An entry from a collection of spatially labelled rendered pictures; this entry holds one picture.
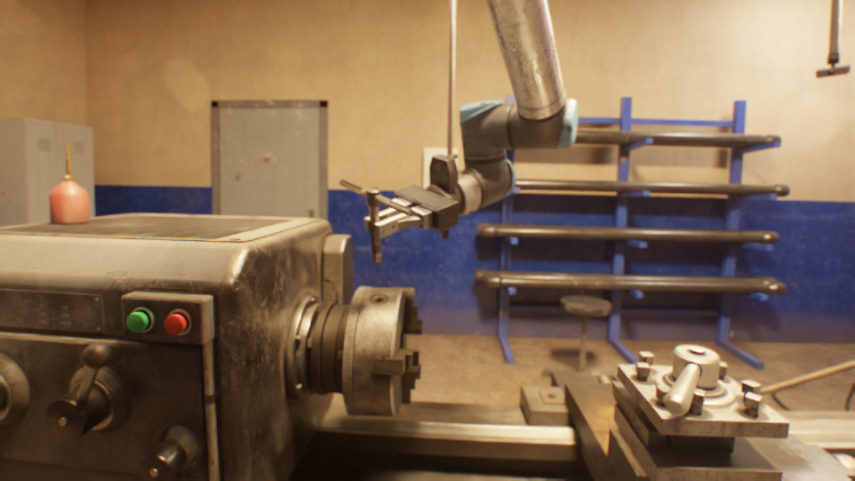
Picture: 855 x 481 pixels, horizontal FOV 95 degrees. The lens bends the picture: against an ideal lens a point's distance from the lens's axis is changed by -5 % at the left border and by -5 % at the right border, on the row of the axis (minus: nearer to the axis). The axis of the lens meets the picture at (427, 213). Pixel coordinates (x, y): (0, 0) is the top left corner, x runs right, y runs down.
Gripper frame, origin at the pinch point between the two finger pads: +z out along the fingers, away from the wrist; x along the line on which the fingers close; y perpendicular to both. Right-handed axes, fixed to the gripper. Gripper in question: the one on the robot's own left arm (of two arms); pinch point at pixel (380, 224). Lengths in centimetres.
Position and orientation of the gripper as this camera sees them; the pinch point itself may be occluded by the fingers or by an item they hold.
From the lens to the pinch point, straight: 75.1
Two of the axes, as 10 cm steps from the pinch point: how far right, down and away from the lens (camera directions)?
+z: -7.5, 3.1, -5.9
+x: -6.6, -3.0, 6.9
